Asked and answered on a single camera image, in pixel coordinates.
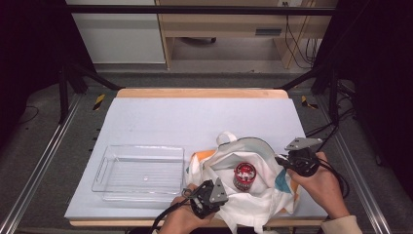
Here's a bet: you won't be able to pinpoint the person's right hand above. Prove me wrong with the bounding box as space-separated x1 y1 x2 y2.
286 151 351 220

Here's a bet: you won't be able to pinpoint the black horizontal frame bar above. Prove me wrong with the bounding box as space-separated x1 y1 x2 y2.
63 4 339 17

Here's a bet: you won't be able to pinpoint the black curtain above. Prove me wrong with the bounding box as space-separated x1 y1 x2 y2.
0 0 97 154
311 0 413 199

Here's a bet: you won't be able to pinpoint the clear plastic tray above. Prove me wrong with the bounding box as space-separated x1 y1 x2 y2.
91 144 186 203

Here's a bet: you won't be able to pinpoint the red can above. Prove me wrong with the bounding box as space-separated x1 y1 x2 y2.
232 162 258 192

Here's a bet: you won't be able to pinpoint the black metal stand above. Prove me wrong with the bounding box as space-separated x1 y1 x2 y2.
57 61 125 125
275 61 341 127

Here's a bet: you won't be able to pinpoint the yellow black floor tape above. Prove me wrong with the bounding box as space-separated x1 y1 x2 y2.
300 95 319 110
93 93 107 111

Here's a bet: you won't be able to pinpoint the black floor cables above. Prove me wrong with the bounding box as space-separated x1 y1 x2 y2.
304 79 358 151

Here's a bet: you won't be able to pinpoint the hand-held gripper black cable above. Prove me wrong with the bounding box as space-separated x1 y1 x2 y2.
148 188 196 234
316 157 352 200

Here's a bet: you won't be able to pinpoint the hanging black cables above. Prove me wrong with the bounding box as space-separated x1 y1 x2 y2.
283 1 323 70

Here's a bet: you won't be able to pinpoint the wooden table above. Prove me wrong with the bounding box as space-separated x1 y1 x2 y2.
69 88 328 228

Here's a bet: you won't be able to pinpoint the thin black floor cable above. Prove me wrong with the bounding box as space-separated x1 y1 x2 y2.
19 104 41 125

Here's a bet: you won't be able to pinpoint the white tote bag coloured blobs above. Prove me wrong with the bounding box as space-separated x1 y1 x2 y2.
185 131 302 234

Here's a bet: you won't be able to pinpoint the white cabinet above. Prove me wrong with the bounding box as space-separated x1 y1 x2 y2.
65 0 167 64

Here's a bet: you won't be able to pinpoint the right hand-held gripper black cable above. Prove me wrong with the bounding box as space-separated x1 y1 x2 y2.
316 157 352 200

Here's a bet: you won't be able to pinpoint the aluminium floor rail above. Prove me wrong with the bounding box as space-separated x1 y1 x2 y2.
0 93 83 234
316 95 394 234

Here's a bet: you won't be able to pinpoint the pale blue table mat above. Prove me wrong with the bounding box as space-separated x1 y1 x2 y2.
63 97 329 219

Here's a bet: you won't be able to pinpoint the person's left hand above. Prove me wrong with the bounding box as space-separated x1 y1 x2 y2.
158 183 217 234

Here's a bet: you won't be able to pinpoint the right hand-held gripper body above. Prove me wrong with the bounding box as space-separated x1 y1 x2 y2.
284 136 324 178

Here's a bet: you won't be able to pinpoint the light wooden desk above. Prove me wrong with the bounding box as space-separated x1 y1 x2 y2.
155 0 339 70

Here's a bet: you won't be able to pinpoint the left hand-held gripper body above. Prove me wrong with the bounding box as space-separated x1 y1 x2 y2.
182 177 229 219

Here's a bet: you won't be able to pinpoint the left hand-held gripper black cable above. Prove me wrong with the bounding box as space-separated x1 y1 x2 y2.
148 188 196 234

